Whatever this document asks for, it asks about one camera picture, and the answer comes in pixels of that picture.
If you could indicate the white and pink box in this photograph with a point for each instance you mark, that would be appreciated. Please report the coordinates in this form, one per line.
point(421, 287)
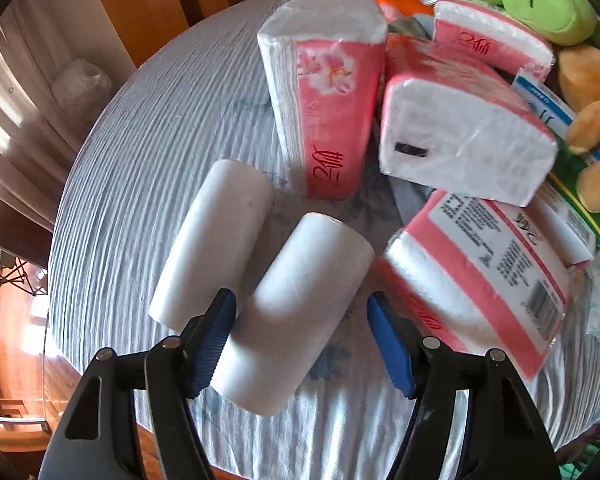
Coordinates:
point(565, 230)

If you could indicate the black folding stand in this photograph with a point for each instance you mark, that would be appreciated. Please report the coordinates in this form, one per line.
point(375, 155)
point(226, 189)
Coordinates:
point(11, 272)

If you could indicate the grey striped tablecloth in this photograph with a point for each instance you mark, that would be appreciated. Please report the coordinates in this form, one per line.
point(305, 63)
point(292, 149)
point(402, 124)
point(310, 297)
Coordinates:
point(145, 160)

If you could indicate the white box blue print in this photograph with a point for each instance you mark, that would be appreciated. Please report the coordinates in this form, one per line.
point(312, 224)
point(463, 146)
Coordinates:
point(545, 105)

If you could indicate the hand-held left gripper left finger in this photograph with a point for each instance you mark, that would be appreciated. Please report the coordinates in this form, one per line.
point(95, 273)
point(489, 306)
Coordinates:
point(212, 340)

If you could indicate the white paper roll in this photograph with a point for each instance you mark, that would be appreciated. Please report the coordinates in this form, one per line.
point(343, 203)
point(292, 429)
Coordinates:
point(300, 310)
point(210, 240)

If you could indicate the brown teddy bear plush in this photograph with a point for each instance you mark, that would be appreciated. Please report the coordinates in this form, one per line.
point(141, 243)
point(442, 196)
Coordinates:
point(595, 110)

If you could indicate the green frog plush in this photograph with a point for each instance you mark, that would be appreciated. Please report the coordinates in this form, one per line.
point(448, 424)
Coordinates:
point(545, 5)

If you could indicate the dark wooden furniture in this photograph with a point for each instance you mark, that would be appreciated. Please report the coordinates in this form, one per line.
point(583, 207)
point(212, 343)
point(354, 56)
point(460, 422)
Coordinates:
point(10, 230)

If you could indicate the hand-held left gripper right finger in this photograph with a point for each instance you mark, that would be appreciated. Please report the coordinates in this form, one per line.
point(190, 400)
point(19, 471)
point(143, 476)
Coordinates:
point(390, 345)

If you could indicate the pink tissue pack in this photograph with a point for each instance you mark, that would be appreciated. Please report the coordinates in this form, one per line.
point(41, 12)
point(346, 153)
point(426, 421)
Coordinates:
point(325, 110)
point(460, 140)
point(490, 35)
point(470, 285)

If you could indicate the orange package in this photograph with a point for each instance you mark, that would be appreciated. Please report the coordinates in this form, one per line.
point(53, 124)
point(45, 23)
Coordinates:
point(400, 5)

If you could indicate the green flat box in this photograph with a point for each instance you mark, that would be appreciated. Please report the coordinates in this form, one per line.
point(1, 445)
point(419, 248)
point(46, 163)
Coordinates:
point(577, 195)

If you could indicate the clear plastic bag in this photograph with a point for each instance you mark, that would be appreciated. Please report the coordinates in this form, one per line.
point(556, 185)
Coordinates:
point(80, 85)

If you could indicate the pale pink curtain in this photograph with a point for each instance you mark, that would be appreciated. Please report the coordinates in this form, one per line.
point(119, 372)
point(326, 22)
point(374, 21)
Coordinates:
point(25, 125)

